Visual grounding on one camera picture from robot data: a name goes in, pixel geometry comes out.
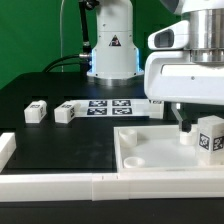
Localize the white marker sheet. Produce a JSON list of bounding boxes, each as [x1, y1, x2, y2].
[[75, 99, 150, 117]]

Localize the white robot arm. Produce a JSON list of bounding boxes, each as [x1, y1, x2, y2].
[[79, 0, 224, 105]]

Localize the white square tabletop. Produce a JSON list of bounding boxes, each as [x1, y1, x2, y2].
[[114, 125, 224, 173]]

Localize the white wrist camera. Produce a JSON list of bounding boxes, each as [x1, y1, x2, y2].
[[148, 20, 190, 50]]

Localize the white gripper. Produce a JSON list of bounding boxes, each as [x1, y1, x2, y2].
[[144, 51, 224, 132]]

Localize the white U-shaped fence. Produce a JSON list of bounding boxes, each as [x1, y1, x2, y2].
[[0, 133, 224, 202]]

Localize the black cable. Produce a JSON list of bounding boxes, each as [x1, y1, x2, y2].
[[42, 54, 92, 73]]

